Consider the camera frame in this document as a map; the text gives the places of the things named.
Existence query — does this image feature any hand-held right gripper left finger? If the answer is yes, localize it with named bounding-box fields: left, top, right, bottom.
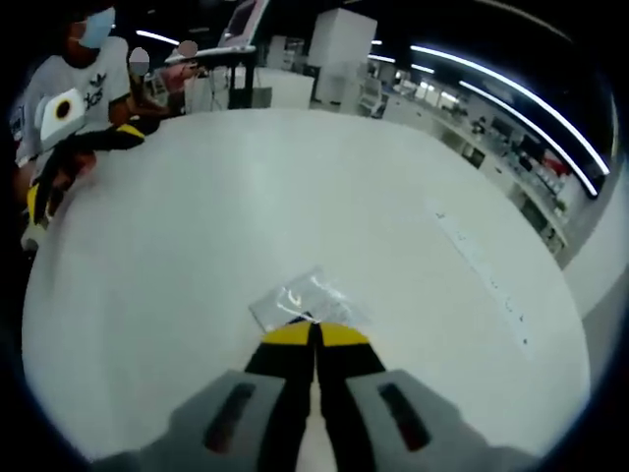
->
left=92, top=322, right=316, bottom=472

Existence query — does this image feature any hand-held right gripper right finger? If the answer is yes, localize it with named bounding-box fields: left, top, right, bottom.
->
left=315, top=323, right=540, bottom=472

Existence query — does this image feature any small white skincare sachet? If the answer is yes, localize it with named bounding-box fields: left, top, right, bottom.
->
left=248, top=265, right=371, bottom=335

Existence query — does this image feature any black-legged standing desk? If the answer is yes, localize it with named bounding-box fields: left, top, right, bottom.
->
left=164, top=43, right=257, bottom=110

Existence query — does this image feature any pink-framed monitor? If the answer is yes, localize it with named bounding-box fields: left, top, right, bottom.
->
left=218, top=0, right=271, bottom=49

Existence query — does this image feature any row of white counters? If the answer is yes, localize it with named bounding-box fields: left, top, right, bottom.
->
left=392, top=81, right=571, bottom=257

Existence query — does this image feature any ceiling light strip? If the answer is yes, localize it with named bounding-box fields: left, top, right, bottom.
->
left=459, top=80, right=600, bottom=198
left=410, top=44, right=611, bottom=177

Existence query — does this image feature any white wire rack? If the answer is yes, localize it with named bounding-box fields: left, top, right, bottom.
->
left=359, top=77, right=390, bottom=118

